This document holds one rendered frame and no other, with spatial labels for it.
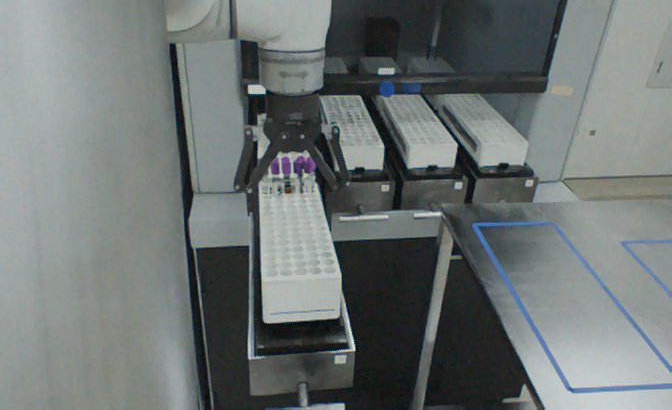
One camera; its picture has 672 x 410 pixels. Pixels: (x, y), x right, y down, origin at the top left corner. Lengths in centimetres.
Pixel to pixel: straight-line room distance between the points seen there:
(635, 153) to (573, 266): 208
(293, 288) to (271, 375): 12
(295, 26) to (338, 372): 45
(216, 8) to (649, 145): 255
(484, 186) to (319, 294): 56
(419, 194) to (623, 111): 183
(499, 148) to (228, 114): 55
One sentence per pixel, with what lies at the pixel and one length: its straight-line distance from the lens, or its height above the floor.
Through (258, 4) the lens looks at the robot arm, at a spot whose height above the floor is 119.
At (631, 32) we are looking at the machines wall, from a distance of 266.
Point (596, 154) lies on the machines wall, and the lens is 285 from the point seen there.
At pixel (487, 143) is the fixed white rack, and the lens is 114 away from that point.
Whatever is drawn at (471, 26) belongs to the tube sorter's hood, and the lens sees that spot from 107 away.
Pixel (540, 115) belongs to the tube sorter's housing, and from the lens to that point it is 122.
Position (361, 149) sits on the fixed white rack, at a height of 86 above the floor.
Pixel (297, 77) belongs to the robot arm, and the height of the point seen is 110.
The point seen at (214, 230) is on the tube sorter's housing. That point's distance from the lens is 109.
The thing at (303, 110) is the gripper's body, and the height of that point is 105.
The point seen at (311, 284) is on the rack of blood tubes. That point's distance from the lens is 67.
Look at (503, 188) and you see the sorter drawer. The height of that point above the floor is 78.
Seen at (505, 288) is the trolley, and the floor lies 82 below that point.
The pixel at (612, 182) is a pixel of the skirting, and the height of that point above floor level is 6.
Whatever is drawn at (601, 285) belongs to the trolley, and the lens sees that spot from 89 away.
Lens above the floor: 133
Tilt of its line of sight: 31 degrees down
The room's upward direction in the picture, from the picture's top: 2 degrees clockwise
